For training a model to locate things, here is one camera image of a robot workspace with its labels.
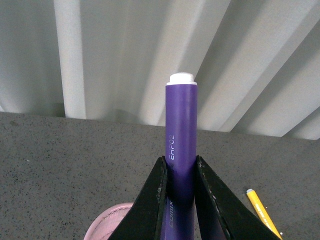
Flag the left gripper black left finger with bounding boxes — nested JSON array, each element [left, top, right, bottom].
[[109, 156, 167, 240]]

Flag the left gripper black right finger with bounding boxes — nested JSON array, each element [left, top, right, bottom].
[[195, 156, 279, 240]]

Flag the purple highlighter pen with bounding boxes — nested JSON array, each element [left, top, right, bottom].
[[159, 72, 224, 240]]

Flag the pink mesh pen cup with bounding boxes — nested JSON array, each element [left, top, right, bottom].
[[84, 202, 134, 240]]

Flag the yellow highlighter pen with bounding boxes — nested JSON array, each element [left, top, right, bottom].
[[246, 188, 283, 240]]

